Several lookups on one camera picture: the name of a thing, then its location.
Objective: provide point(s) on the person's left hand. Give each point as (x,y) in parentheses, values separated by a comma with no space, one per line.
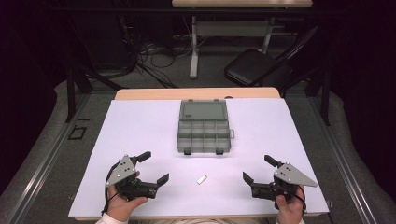
(121,207)

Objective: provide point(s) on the white frame desk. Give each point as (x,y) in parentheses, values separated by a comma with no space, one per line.
(230,29)

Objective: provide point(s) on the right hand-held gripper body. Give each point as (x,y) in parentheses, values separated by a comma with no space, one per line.
(291,175)

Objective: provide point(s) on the grey plastic compartment box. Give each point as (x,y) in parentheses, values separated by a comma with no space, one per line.
(204,130)

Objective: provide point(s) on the person's right hand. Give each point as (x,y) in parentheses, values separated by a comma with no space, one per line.
(291,208)

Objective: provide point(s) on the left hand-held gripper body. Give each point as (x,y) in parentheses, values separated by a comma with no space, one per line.
(124,172)

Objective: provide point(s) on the black metal stand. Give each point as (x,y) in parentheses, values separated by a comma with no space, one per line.
(71,93)
(325,96)

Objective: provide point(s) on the aluminium floor rail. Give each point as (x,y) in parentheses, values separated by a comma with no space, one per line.
(342,155)
(46,161)

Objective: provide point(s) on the white table sheet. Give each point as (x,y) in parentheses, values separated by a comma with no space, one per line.
(140,130)

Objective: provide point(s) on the small white flat stick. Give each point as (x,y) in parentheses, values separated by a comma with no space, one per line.
(201,179)

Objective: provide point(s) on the black folding chair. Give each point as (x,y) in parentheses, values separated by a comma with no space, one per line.
(252,67)

